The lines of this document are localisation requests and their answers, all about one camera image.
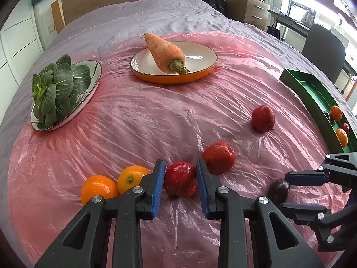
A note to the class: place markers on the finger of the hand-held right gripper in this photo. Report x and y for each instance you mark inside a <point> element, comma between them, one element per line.
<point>304,178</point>
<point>304,213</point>

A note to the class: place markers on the orange enamel plate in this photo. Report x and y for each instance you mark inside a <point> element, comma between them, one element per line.
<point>200,55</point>

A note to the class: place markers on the white patterned plate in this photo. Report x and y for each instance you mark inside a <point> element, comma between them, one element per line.
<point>94,72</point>

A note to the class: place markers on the red apple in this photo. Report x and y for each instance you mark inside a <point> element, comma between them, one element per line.
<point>263,118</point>
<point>180,180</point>
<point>219,157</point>
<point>345,127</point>

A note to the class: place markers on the wall socket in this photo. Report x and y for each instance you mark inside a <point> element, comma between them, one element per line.
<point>51,28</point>

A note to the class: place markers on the wooden dresser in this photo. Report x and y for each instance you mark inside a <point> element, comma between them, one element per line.
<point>248,8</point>

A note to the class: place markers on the navy tote bag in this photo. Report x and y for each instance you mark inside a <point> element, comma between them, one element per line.
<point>273,30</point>

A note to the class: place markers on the white wardrobe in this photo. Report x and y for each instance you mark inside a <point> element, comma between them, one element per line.
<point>19,39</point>

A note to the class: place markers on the dark purple plum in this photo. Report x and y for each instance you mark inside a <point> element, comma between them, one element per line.
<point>279,194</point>

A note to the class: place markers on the black backpack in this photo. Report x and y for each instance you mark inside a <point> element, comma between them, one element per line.
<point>213,1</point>

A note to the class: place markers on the orange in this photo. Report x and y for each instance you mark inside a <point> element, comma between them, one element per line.
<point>129,178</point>
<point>97,188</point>
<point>336,112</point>
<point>341,138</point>

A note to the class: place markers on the green cardboard box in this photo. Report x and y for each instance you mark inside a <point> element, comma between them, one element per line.
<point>309,89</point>

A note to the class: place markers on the pink plastic sheet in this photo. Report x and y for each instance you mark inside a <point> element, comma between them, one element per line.
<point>139,117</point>

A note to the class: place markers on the glass top desk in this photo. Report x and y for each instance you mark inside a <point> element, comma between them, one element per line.
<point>290,19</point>

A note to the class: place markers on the green bok choy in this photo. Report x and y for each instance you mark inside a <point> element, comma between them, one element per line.
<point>58,86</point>

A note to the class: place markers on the carrot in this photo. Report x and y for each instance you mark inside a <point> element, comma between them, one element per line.
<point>164,51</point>

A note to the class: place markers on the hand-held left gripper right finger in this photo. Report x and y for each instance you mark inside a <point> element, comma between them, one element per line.
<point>202,189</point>

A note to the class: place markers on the grey office chair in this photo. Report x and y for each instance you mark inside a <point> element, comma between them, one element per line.
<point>323,53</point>

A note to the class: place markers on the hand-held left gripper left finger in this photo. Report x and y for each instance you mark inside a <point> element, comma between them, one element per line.
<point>157,189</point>

